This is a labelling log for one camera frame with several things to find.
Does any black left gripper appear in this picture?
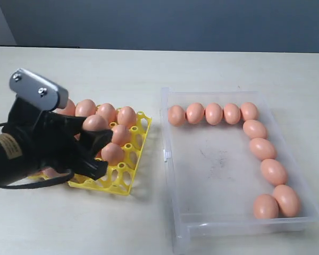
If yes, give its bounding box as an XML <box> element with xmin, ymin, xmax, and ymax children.
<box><xmin>2</xmin><ymin>98</ymin><xmax>113</xmax><ymax>180</ymax></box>

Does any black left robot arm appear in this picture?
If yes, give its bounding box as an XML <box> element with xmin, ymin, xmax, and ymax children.
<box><xmin>0</xmin><ymin>98</ymin><xmax>113</xmax><ymax>190</ymax></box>

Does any yellow plastic egg tray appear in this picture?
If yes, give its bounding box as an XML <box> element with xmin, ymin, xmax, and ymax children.
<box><xmin>28</xmin><ymin>105</ymin><xmax>153</xmax><ymax>197</ymax></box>

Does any clear plastic container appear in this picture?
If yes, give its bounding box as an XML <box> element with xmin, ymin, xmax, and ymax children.
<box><xmin>161</xmin><ymin>88</ymin><xmax>319</xmax><ymax>249</ymax></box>

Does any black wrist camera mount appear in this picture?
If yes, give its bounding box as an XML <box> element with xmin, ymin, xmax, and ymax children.
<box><xmin>9</xmin><ymin>69</ymin><xmax>69</xmax><ymax>111</ymax></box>

